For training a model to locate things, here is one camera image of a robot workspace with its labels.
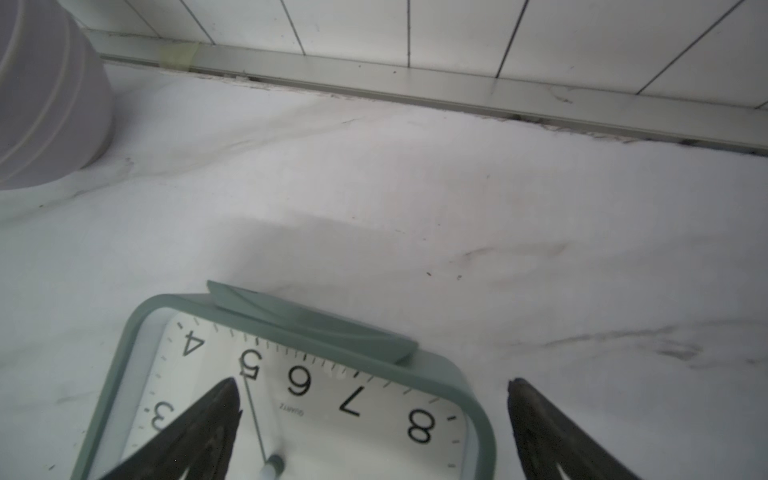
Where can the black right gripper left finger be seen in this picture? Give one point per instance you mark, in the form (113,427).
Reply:
(197,445)

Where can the purple ceramic bowl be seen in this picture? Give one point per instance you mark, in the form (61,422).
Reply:
(57,104)

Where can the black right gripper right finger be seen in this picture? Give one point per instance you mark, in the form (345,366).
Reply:
(551,445)

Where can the green rectangular alarm clock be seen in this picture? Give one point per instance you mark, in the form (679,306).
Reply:
(321,396)

